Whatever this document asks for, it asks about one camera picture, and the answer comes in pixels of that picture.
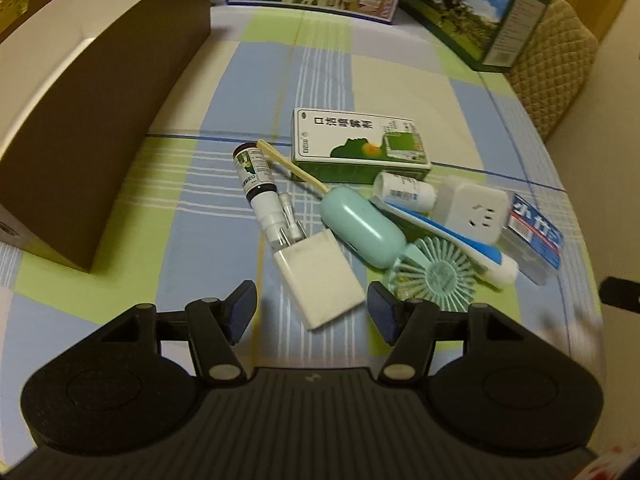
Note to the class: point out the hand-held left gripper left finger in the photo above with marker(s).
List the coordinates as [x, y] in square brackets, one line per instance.
[242, 310]

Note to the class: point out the white charger adapter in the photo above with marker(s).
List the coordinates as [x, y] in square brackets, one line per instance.
[320, 280]

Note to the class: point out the white and blue toothpaste tube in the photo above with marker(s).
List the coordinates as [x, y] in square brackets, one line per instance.
[480, 255]

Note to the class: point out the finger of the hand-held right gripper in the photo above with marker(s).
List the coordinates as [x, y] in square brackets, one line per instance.
[622, 291]

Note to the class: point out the green cow print milk box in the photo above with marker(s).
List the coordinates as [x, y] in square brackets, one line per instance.
[450, 5]

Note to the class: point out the plaid tablecloth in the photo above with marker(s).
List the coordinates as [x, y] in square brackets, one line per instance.
[400, 85]

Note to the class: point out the mint green handheld fan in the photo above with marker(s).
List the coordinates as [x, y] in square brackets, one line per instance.
[360, 225]

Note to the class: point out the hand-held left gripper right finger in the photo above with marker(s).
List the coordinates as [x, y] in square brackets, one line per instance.
[382, 312]

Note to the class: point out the thin wooden stick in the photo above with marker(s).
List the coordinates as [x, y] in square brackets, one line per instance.
[290, 166]

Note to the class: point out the beige quilted cushion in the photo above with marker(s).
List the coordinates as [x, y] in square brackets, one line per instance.
[550, 60]

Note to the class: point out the clear box with blue label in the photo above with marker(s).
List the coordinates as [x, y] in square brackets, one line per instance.
[535, 240]

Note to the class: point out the white socket adapter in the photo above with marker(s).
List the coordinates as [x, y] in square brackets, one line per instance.
[475, 210]

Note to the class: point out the small white pill bottle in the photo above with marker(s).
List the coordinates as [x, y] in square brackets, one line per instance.
[400, 190]

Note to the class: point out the green and white medicine box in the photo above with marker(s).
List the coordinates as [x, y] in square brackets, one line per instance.
[350, 135]

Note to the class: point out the brown spray bottle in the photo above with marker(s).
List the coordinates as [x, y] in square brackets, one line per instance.
[252, 175]

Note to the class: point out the brown cardboard box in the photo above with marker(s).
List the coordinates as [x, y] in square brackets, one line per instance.
[125, 110]

